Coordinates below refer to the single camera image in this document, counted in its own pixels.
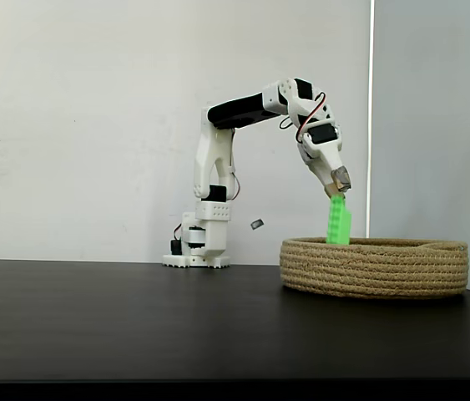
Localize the green lego block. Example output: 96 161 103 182
325 193 353 246

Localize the red black servo cable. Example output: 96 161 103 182
279 91 329 144

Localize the woven rope basket tray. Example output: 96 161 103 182
279 236 470 301

